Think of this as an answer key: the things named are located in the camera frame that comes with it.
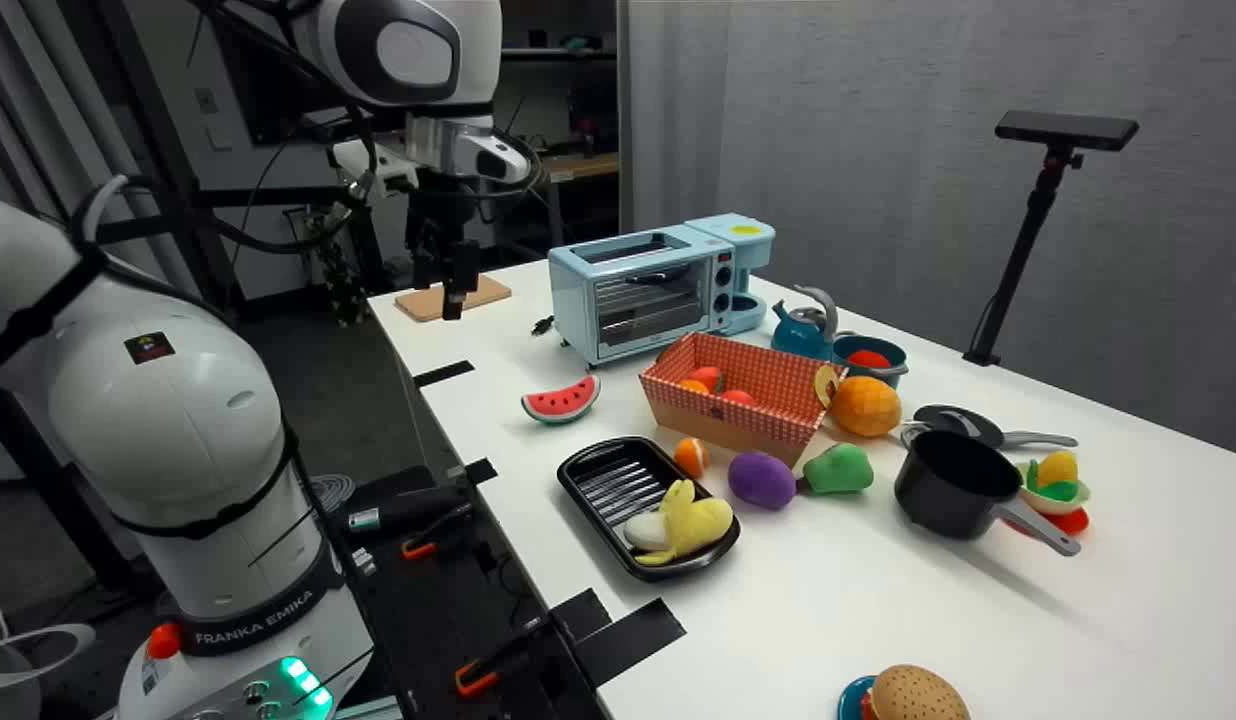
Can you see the purple plush fruit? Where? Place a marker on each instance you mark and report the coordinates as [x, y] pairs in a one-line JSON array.
[[763, 480]]

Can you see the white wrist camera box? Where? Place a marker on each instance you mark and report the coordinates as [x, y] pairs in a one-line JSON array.
[[503, 158]]

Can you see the blue toy plate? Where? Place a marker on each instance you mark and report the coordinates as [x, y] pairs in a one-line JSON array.
[[851, 700]]

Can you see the dark background shelf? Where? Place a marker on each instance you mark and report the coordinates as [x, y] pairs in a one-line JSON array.
[[563, 80]]

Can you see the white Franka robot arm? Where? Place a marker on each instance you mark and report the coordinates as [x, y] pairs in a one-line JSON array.
[[176, 413]]

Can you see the large orange plush fruit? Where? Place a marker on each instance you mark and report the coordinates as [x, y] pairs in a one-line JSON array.
[[866, 408]]

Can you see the plush watermelon slice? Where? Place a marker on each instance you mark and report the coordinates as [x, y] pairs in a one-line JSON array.
[[563, 403]]

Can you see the bowl of colourful toy vegetables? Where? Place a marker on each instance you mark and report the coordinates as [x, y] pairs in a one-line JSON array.
[[1056, 480]]

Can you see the black camera stand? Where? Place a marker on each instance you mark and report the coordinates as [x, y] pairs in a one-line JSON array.
[[1061, 131]]

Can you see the round orange plush toy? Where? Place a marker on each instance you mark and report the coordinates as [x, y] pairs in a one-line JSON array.
[[706, 379]]

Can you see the orange checkered basket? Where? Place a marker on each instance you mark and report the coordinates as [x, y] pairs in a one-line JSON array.
[[742, 424]]

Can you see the flat wooden block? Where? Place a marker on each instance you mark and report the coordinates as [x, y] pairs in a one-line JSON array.
[[420, 306]]

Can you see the teal toy pot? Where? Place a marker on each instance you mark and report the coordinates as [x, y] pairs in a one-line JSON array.
[[851, 369]]

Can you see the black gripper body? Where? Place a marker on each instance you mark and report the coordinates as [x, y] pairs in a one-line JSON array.
[[443, 224]]

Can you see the red-orange plush strawberry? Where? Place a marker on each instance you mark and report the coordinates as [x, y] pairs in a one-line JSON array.
[[736, 398]]

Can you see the yellow plush banana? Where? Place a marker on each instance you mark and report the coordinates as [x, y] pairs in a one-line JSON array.
[[697, 523]]

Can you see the toy burger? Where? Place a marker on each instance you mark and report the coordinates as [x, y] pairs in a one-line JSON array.
[[918, 698]]

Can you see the light blue toaster oven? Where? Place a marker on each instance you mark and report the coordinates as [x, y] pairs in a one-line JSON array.
[[643, 285]]

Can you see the black toy saucepan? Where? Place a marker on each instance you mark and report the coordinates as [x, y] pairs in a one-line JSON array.
[[957, 484]]

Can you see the teal toy kettle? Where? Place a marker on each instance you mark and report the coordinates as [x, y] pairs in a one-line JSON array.
[[803, 335]]

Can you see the black cylindrical hand tool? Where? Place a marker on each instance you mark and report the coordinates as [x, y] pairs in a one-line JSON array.
[[400, 509]]

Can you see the green plush fruit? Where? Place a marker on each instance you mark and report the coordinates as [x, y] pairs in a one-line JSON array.
[[843, 471]]

